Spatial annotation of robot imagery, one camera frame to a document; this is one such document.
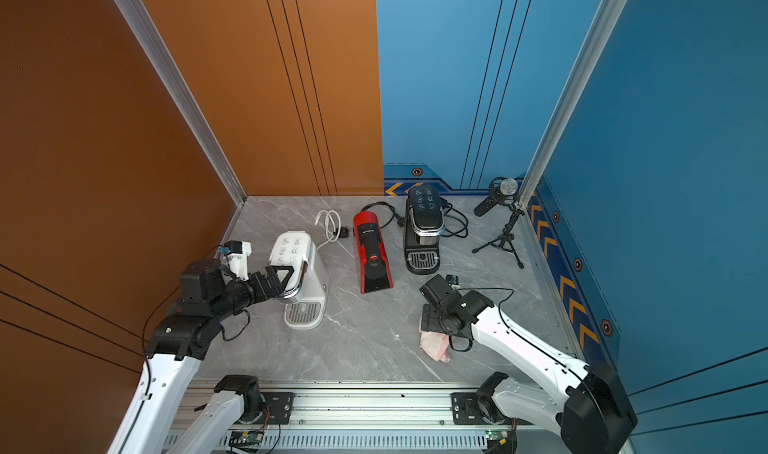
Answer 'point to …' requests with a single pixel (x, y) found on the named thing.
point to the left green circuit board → (252, 437)
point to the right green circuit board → (497, 435)
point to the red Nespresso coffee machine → (373, 264)
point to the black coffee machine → (424, 224)
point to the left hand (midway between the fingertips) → (282, 269)
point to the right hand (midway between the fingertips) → (437, 322)
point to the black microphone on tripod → (503, 191)
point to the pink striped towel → (435, 345)
